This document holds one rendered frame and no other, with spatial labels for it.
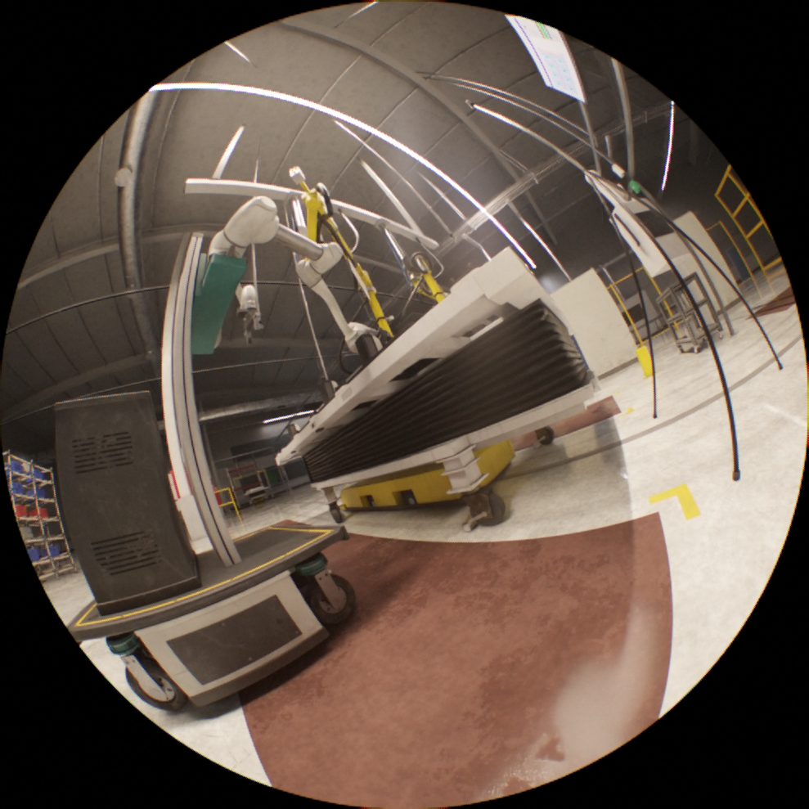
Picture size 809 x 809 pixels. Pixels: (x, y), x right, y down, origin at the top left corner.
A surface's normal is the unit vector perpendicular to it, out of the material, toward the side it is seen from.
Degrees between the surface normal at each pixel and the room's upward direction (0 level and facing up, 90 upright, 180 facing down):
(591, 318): 90
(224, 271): 180
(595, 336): 90
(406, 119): 175
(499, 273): 90
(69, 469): 90
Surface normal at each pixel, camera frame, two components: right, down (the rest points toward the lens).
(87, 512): 0.74, -0.39
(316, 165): 0.32, 0.93
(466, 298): -0.69, 0.18
